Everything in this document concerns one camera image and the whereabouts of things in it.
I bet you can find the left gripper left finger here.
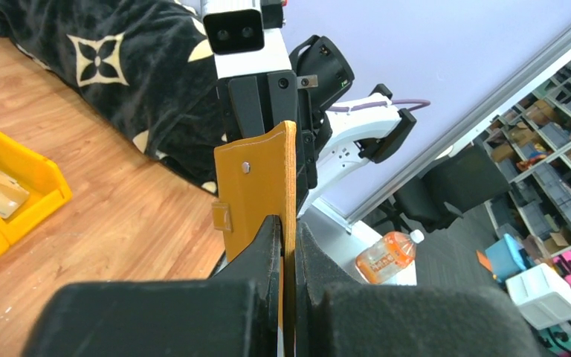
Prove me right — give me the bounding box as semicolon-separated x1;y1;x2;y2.
22;216;282;356

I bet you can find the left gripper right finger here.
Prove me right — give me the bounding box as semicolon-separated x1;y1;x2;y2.
295;223;541;356

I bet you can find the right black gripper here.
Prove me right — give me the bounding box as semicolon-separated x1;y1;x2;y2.
216;71;318;190

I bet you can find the yellow leather card holder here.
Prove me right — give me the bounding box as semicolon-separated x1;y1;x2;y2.
213;120;297;356

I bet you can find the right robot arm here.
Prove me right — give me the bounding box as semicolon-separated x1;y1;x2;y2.
215;29;416;214

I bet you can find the orange bottle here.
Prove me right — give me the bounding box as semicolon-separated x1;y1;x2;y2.
355;230;425;285

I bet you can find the black floral blanket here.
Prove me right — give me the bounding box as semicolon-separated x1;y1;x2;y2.
0;1;227;193

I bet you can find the black office chair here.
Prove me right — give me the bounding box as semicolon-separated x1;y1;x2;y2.
371;145;511;233

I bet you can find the white box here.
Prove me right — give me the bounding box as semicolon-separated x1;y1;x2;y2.
506;263;571;329

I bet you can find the right yellow bin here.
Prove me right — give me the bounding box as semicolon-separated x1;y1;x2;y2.
0;132;73;245

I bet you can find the metal storage shelf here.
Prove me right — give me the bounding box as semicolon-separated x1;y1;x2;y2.
477;65;571;254

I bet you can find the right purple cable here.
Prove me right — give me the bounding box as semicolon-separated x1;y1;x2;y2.
327;98;432;113

